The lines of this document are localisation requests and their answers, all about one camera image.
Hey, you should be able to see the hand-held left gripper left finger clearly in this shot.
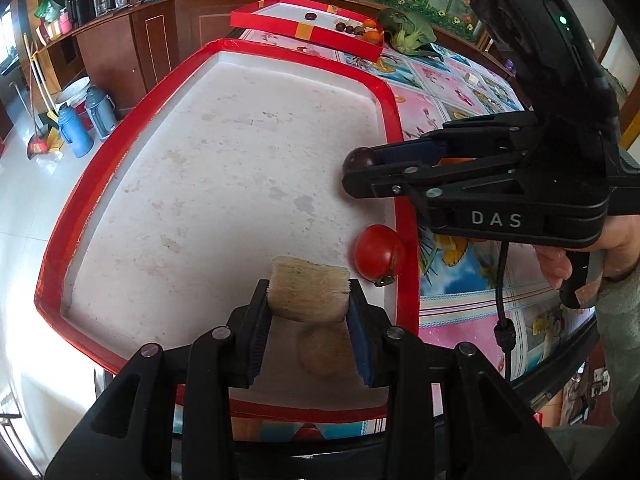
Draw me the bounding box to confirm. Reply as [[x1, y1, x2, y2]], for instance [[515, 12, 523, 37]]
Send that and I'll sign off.
[[45, 279, 274, 480]]

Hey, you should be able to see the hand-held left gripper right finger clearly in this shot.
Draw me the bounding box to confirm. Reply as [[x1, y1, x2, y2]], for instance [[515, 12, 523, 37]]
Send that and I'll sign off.
[[347, 277, 572, 480]]

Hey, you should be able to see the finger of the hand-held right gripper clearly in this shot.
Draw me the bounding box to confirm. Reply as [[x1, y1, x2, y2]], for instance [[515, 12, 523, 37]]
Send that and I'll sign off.
[[370, 112, 547, 165], [341, 152, 525, 201]]

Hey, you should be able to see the dark plum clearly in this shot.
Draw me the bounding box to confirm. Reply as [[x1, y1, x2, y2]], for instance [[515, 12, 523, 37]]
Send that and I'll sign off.
[[344, 146, 384, 174]]

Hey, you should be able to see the large red tray white inside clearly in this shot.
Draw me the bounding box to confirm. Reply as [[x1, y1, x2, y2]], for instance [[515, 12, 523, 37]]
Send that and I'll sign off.
[[34, 38, 421, 423]]

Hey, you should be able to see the person's right forearm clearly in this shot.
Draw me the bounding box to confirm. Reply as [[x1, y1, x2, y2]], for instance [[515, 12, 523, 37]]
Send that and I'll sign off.
[[542, 272, 640, 480]]

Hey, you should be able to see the person's right hand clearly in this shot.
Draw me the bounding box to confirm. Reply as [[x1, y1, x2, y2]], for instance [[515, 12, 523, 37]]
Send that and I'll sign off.
[[535, 220, 640, 291]]

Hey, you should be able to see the red tomato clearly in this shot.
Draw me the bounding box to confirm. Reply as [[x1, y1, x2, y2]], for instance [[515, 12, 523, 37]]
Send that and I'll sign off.
[[353, 225, 407, 287]]

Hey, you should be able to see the green bok choy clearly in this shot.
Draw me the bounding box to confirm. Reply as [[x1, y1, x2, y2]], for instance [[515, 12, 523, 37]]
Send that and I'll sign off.
[[377, 7, 441, 57]]

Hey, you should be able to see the small red tray orange tape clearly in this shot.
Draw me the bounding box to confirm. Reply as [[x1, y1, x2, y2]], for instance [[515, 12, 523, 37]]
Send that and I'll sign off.
[[230, 0, 386, 61]]

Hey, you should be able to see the grey thermos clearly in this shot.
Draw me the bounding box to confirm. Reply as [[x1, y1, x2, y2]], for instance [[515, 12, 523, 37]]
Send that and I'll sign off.
[[84, 85, 119, 142]]

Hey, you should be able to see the blue thermos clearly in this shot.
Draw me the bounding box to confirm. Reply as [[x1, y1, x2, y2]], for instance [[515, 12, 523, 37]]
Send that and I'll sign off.
[[57, 104, 95, 159]]

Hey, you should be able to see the red dustpan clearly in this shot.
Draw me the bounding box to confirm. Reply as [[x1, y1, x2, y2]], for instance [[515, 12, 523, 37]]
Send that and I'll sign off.
[[27, 129, 52, 161]]

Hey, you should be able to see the brown wooden cabinet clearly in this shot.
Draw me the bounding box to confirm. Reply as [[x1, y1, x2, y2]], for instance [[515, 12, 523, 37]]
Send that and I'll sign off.
[[30, 0, 241, 123]]

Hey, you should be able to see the white basin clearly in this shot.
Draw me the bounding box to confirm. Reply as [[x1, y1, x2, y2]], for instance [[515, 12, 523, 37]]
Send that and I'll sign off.
[[54, 76, 92, 107]]

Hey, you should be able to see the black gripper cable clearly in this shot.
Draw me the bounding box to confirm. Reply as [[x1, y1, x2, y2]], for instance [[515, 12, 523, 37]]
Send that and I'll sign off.
[[494, 241, 519, 386]]

